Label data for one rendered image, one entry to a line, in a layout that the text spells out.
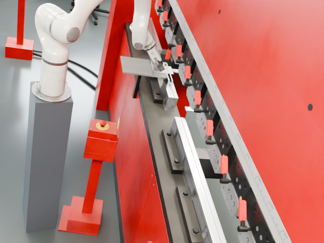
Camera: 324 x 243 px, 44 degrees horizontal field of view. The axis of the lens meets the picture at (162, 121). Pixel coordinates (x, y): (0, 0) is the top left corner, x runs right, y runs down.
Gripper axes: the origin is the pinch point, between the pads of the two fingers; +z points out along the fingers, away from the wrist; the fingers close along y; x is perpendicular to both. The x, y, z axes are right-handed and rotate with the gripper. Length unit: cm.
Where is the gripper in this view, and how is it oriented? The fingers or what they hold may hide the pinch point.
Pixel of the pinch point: (160, 65)
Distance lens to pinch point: 242.8
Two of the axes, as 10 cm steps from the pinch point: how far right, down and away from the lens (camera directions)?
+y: -1.7, -6.3, 7.6
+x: -8.9, 4.3, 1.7
